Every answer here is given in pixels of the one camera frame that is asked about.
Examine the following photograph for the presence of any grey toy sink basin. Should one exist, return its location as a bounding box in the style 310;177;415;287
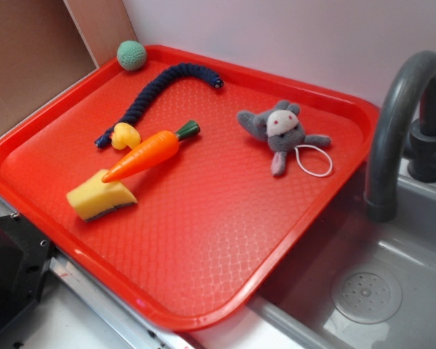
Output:
247;158;436;349

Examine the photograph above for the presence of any brown cardboard panel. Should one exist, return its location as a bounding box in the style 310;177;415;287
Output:
0;1;136;137

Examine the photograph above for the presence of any aluminium rail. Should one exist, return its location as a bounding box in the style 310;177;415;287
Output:
0;198;187;348

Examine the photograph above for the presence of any red plastic tray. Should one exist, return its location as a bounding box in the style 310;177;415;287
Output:
0;46;379;332

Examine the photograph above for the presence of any orange toy carrot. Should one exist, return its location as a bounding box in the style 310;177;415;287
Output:
102;120;201;183

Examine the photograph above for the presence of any grey toy faucet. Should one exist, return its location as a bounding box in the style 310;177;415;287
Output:
364;51;436;222

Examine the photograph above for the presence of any green crocheted ball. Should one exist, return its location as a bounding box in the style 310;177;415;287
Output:
116;41;147;71

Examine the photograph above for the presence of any yellow sponge piece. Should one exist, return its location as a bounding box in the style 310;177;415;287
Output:
66;169;137;221

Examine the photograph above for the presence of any dark blue braided rope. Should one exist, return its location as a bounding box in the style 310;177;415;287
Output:
94;62;225;150

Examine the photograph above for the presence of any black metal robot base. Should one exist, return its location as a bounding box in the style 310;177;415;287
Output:
0;214;53;336

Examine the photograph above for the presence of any yellow rubber duck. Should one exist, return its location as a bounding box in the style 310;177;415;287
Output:
111;122;141;150

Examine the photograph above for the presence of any grey plush animal toy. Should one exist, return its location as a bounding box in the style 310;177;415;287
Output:
237;100;331;177

